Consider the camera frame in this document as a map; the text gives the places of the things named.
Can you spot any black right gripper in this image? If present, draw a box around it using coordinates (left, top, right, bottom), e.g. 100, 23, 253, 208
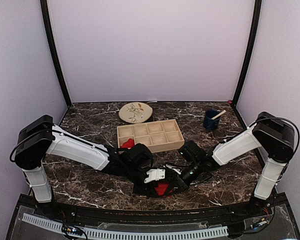
164, 159, 203, 196

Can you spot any red sock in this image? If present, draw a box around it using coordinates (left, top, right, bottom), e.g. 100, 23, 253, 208
121, 138, 135, 149
154, 182, 169, 197

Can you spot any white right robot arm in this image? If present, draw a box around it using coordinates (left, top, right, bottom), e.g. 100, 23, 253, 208
170, 111, 300, 217

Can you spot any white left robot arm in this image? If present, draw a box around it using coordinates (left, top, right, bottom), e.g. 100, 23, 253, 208
9, 115, 166, 218

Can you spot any wooden compartment tray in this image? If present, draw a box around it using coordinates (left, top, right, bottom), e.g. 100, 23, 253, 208
116, 119, 185, 153

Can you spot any dark blue mug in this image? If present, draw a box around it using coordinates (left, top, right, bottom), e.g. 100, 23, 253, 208
203, 109, 221, 131

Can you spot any floral ceramic plate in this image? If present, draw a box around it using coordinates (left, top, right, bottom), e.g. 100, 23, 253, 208
118, 102, 153, 124

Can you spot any wooden stick in mug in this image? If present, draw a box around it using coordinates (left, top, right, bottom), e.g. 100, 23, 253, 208
211, 110, 227, 120

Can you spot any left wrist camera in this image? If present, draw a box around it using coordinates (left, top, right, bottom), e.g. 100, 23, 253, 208
144, 168, 166, 184

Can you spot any black front rail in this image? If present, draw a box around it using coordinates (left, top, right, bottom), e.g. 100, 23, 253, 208
72, 206, 231, 225

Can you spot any white slotted cable duct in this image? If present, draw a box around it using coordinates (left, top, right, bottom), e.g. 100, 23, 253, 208
22, 213, 229, 240

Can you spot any right black frame post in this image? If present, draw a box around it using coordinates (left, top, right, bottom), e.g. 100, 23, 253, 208
232, 0, 262, 108

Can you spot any black frame post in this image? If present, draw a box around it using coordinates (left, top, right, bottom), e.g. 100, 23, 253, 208
40, 0, 72, 108
232, 0, 262, 108

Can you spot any left black frame post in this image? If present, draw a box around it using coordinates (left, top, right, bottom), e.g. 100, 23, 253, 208
40, 0, 72, 108

